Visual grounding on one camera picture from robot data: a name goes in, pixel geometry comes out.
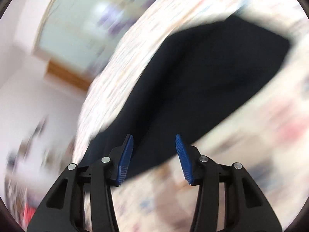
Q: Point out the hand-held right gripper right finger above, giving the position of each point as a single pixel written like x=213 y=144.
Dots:
x=184 y=159

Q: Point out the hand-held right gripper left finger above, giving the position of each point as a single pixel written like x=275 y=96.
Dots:
x=126 y=157

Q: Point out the black pants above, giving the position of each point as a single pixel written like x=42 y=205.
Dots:
x=193 y=77

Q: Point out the animal printed fleece blanket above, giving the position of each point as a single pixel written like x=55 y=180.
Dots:
x=241 y=162

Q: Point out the floral glass sliding wardrobe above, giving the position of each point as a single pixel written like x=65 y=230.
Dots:
x=72 y=29

